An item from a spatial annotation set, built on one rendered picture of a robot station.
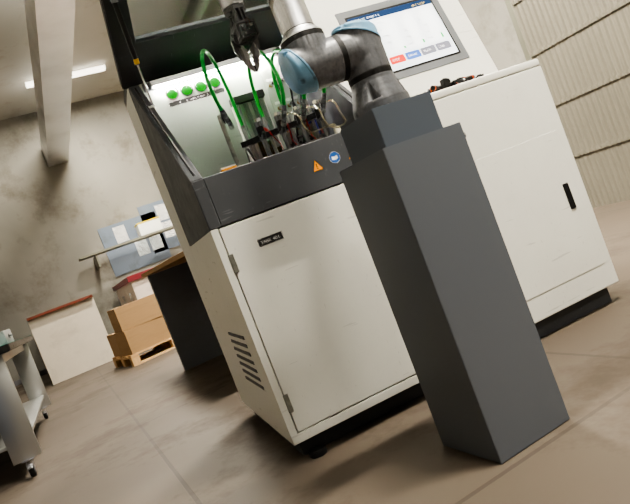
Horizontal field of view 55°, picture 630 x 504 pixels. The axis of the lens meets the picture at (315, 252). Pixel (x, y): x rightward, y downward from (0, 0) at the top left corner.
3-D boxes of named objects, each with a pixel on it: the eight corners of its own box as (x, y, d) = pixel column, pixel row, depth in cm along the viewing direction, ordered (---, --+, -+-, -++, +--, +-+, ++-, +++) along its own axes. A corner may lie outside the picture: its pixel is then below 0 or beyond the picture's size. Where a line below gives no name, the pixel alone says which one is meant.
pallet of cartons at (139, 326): (122, 372, 621) (99, 314, 618) (114, 366, 703) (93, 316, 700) (222, 328, 667) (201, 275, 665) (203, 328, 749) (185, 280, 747)
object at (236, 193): (221, 226, 187) (202, 178, 186) (219, 228, 191) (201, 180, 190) (390, 164, 206) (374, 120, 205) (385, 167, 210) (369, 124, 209)
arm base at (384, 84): (422, 94, 151) (408, 56, 151) (373, 109, 145) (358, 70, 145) (392, 113, 165) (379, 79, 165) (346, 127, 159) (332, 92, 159)
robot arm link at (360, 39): (398, 60, 151) (379, 8, 150) (351, 75, 147) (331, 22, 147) (381, 76, 162) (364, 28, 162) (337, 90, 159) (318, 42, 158)
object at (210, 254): (301, 467, 188) (208, 231, 185) (260, 429, 244) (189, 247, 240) (480, 373, 210) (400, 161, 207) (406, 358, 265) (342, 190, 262)
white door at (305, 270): (297, 433, 188) (217, 229, 186) (295, 432, 191) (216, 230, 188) (464, 349, 208) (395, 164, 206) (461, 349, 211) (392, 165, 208)
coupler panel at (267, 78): (289, 141, 249) (262, 70, 248) (287, 143, 252) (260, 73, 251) (317, 132, 253) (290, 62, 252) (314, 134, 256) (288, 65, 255)
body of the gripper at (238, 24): (239, 40, 194) (225, 5, 193) (234, 51, 202) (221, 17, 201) (261, 34, 196) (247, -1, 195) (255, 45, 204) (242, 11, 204)
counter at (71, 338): (105, 350, 1025) (85, 300, 1021) (117, 358, 789) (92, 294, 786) (55, 371, 992) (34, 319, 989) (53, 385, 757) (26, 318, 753)
